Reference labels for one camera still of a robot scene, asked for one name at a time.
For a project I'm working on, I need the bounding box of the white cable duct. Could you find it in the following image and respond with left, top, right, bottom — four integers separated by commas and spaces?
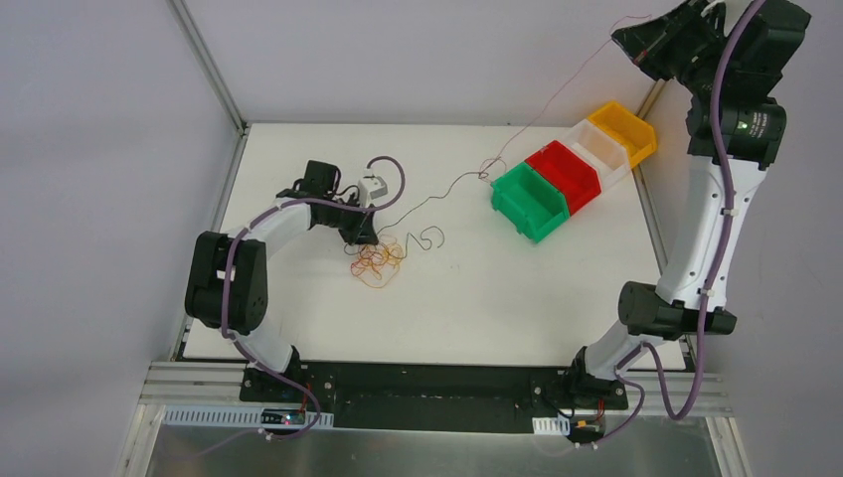
532, 415, 571, 436
162, 405, 334, 430

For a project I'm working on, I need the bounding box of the red plastic bin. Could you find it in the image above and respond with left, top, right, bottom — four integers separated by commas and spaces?
525, 140, 602, 216

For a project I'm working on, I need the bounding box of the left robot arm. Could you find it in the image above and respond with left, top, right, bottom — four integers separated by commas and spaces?
185, 160, 388, 402

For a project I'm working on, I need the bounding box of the pink wire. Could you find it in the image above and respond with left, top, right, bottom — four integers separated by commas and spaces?
477, 14, 653, 182

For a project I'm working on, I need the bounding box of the yellow plastic bin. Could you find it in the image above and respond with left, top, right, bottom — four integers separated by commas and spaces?
587, 101, 658, 169

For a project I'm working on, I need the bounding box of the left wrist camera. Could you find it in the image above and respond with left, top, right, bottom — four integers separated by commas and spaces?
357, 175, 389, 207

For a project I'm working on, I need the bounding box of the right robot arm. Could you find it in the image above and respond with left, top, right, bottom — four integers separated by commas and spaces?
561, 1, 811, 407

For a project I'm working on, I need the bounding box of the green plastic bin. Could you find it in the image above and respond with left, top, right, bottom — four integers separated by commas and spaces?
491, 163, 570, 243

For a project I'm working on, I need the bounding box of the white cable duct right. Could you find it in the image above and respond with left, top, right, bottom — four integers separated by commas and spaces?
532, 415, 571, 436

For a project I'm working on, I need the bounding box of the white cable duct left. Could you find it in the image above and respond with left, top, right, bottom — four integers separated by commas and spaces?
162, 405, 334, 430

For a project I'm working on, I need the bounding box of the clear plastic bin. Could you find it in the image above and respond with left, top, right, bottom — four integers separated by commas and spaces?
562, 119, 631, 192

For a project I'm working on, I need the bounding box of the aluminium frame rail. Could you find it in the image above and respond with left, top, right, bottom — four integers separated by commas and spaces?
139, 360, 734, 417

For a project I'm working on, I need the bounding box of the brown wire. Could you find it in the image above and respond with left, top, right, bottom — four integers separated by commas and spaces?
378, 169, 492, 254

